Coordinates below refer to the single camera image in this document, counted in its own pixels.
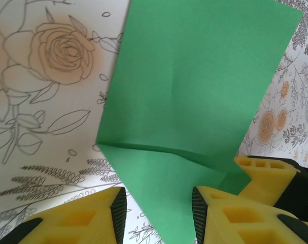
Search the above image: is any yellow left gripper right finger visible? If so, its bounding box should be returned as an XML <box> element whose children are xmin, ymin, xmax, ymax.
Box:
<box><xmin>191</xmin><ymin>185</ymin><xmax>308</xmax><ymax>244</ymax></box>

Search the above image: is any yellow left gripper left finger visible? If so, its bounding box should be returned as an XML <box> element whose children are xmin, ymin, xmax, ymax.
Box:
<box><xmin>0</xmin><ymin>187</ymin><xmax>129</xmax><ymax>244</ymax></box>

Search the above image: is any green paper sheet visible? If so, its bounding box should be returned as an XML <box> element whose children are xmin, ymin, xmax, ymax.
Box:
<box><xmin>95</xmin><ymin>0</ymin><xmax>305</xmax><ymax>244</ymax></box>

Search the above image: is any floral patterned table cover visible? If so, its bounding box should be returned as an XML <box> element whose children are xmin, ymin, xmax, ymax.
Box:
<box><xmin>0</xmin><ymin>0</ymin><xmax>308</xmax><ymax>244</ymax></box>

